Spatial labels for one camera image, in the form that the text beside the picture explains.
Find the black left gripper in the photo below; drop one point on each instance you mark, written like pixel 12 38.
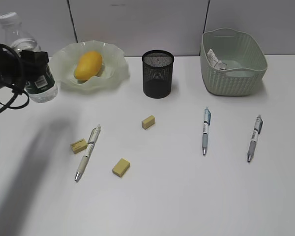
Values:
pixel 12 66

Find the clear plastic water bottle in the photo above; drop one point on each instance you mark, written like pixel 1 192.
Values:
pixel 44 88

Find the yellow mango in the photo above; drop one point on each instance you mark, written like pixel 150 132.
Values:
pixel 88 66

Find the white waste paper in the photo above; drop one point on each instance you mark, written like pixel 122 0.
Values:
pixel 214 61

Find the green frosted glass plate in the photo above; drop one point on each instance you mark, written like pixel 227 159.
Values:
pixel 113 72

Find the beige click pen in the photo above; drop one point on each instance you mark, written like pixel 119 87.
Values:
pixel 88 152

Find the yellow eraser with label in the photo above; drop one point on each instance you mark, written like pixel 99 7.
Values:
pixel 78 146

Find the black mesh pen holder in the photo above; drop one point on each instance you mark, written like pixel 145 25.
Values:
pixel 157 73

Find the yellow eraser upper middle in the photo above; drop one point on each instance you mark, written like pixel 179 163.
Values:
pixel 148 122

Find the yellow eraser lower middle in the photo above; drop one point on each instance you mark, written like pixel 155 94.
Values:
pixel 121 167

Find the light blue click pen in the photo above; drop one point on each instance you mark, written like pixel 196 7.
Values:
pixel 206 124

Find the light green woven basket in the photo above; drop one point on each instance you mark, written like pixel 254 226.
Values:
pixel 246 63

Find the grey click pen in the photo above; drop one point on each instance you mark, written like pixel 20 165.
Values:
pixel 254 138

